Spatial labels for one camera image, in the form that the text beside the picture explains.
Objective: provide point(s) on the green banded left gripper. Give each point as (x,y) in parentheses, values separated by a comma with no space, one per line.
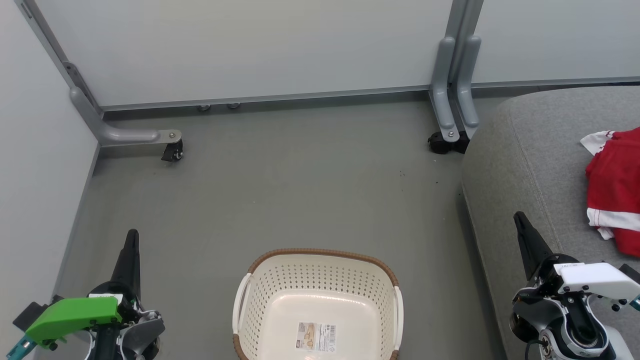
(70,312)

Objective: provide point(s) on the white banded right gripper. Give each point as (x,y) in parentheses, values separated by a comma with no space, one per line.
(595,280)

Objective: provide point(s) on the red shorts with white stripes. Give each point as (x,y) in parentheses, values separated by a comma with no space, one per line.
(617,170)

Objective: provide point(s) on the cream perforated laundry basket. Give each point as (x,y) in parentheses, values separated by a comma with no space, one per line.
(280,295)

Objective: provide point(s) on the grey fabric sofa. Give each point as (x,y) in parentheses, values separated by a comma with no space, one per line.
(535,160)

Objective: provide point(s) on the black caster wheel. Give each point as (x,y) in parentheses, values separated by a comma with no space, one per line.
(439,144)
(173,151)
(461,142)

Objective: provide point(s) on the small round levelling foot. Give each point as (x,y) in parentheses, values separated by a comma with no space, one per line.
(203,107)
(233,105)

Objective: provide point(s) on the paper label sticker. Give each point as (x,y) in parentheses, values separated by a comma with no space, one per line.
(316,337)

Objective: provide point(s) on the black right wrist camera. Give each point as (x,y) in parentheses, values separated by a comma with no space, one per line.
(631,272)

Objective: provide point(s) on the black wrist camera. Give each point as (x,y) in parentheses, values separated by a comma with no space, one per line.
(31,316)
(631,272)

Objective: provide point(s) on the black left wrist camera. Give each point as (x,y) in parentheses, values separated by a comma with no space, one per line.
(31,316)

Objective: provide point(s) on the grey slanted partition post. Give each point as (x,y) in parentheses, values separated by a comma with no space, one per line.
(55,55)

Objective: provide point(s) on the grey double partition post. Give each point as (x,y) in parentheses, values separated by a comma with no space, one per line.
(465,17)

